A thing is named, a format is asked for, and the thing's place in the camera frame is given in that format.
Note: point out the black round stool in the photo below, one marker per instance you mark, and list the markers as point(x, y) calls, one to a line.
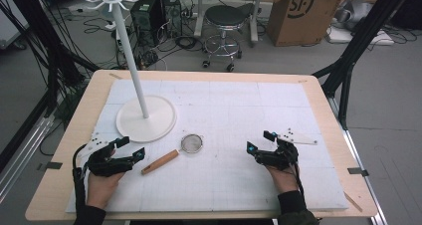
point(224, 17)

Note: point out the person's left hand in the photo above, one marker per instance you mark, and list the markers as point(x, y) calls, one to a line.
point(101, 188)

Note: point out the black computer tower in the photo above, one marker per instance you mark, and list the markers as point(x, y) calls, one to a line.
point(172, 12)
point(146, 22)

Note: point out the grey bag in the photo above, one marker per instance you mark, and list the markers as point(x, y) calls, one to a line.
point(353, 12)

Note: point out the black metal frame stand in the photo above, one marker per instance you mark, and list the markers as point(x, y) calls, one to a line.
point(49, 45)
point(361, 36)

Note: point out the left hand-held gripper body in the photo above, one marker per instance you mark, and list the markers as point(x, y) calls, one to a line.
point(106, 165)

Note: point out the white hook rack stand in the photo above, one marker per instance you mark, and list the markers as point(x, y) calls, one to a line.
point(127, 45)

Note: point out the black tape piece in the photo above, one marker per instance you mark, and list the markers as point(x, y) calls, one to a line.
point(53, 165)
point(357, 172)

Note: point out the white grid mat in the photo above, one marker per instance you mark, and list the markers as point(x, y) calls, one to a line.
point(232, 112)

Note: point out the brown cardboard box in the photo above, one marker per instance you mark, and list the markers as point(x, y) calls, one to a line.
point(298, 22)

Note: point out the person's right hand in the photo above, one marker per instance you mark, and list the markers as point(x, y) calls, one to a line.
point(283, 180)

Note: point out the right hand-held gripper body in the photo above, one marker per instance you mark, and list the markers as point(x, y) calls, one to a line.
point(278, 157)

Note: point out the aluminium rail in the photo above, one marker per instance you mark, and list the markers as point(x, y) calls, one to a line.
point(23, 158)
point(360, 165)

